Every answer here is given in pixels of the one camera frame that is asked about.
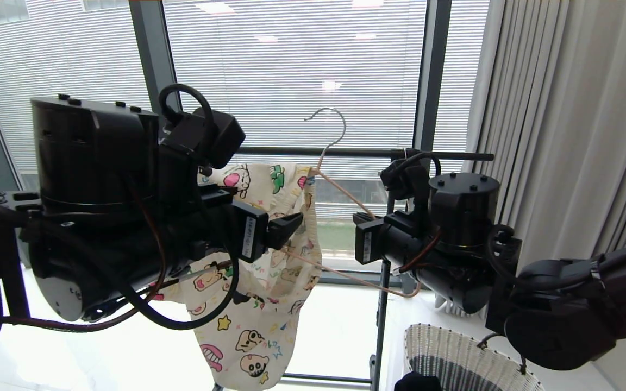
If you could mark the cream printed garment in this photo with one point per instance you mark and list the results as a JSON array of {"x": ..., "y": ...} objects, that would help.
[{"x": 253, "y": 326}]

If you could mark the white laundry basket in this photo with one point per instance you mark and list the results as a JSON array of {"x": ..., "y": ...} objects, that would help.
[{"x": 454, "y": 358}]

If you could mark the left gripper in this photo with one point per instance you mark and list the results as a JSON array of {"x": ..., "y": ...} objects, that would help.
[{"x": 220, "y": 217}]

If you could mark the window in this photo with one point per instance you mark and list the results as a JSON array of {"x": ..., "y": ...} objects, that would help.
[{"x": 291, "y": 70}]

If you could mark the black clothes rack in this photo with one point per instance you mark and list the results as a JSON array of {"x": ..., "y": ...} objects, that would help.
[{"x": 356, "y": 153}]

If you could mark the pink clothes hanger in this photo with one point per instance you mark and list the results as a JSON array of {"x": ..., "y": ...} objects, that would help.
[{"x": 345, "y": 198}]

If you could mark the beige curtain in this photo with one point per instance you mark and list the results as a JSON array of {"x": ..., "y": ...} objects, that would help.
[{"x": 563, "y": 119}]

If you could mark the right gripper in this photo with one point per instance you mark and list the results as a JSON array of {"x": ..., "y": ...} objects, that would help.
[{"x": 394, "y": 244}]

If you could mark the black garment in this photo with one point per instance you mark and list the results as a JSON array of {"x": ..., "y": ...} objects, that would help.
[{"x": 416, "y": 383}]

